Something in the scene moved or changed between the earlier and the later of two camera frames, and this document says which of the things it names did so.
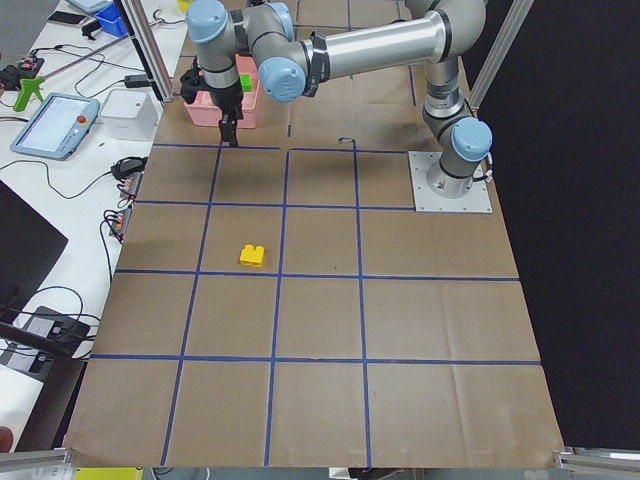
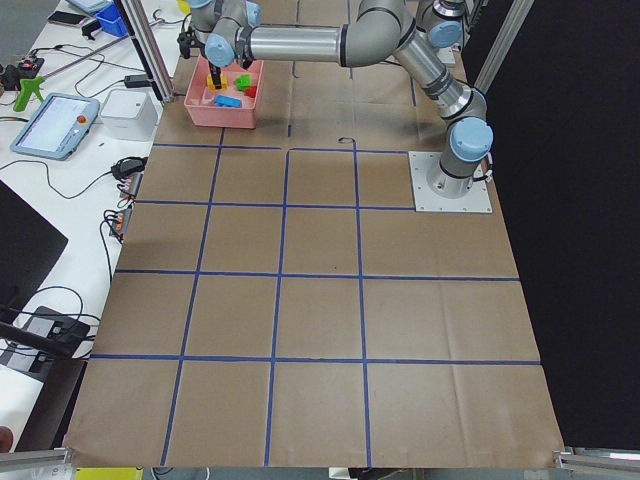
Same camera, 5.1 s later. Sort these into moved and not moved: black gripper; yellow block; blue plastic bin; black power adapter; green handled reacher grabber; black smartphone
Moved: yellow block; black gripper
Not moved: black smartphone; black power adapter; green handled reacher grabber; blue plastic bin
